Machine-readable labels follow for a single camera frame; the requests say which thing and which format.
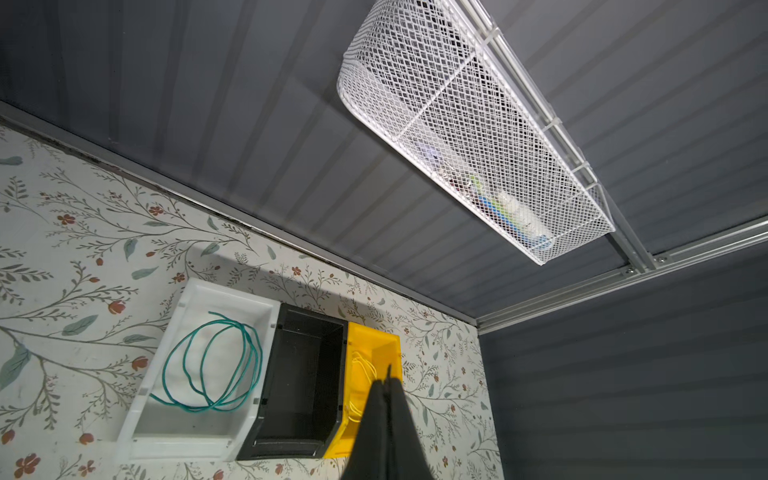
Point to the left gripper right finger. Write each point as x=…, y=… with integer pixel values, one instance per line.
x=405, y=456

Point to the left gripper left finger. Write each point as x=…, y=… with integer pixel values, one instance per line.
x=368, y=459

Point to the black plastic bin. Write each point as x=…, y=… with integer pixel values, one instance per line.
x=300, y=408

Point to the yellow plastic bin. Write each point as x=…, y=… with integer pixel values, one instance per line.
x=371, y=355

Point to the white plastic bin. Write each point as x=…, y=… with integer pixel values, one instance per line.
x=199, y=397

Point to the white wire mesh basket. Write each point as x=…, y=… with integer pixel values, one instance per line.
x=423, y=78

